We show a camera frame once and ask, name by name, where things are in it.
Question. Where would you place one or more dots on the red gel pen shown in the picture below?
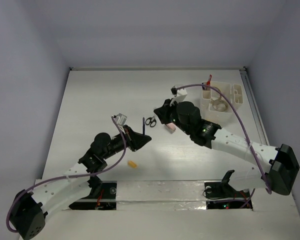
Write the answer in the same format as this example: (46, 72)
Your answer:
(208, 83)

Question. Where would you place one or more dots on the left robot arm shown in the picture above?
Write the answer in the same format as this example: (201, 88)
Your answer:
(32, 207)

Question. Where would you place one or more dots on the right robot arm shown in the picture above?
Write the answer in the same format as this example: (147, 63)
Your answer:
(276, 168)

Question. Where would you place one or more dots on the black handled scissors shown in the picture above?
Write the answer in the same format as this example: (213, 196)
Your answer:
(151, 121)

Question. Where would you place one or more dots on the clear tape roll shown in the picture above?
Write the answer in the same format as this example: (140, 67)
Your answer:
(220, 105)

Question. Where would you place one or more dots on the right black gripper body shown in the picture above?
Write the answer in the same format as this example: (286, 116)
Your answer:
(173, 111)

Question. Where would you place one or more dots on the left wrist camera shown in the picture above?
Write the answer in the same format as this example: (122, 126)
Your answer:
(120, 119)

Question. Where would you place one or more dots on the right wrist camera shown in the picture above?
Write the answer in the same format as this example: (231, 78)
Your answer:
(179, 94)

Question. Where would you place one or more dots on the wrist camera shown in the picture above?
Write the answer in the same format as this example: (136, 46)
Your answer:
(179, 94)
(120, 119)

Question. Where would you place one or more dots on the orange highlighter cap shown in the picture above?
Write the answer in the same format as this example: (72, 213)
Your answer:
(132, 164)

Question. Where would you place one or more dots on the white perforated organizer basket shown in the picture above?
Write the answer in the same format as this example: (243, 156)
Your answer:
(232, 92)

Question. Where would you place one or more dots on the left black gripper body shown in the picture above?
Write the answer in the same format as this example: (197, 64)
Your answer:
(117, 145)

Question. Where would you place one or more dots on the pink mini stapler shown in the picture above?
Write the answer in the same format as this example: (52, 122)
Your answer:
(170, 127)

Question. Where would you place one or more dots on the beige masking tape roll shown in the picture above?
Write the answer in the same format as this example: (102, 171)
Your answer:
(217, 90)

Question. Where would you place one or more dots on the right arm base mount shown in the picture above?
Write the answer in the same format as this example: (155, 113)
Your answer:
(220, 195)

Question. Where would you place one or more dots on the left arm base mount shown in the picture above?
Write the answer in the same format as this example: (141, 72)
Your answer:
(102, 196)

